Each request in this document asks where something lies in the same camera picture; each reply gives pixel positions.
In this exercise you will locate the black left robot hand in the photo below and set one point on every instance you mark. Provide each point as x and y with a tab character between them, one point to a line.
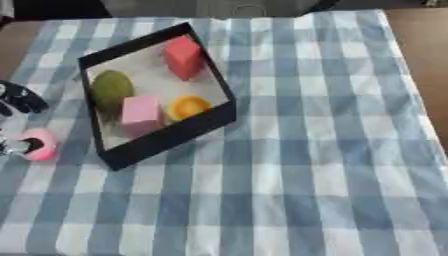
20	100

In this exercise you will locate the pink round toy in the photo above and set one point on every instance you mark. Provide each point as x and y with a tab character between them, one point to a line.
45	143

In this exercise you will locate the black box white inside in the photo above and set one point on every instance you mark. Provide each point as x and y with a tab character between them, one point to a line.
169	135

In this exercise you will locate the green oval toy fruit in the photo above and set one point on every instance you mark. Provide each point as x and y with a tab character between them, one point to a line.
111	90

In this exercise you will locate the pink cube block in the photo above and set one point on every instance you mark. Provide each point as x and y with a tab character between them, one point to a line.
141	115

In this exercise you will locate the yellow round toy fruit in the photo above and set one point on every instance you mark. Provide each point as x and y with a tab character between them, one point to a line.
188	106

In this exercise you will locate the red block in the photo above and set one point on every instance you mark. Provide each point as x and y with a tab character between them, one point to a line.
184	56

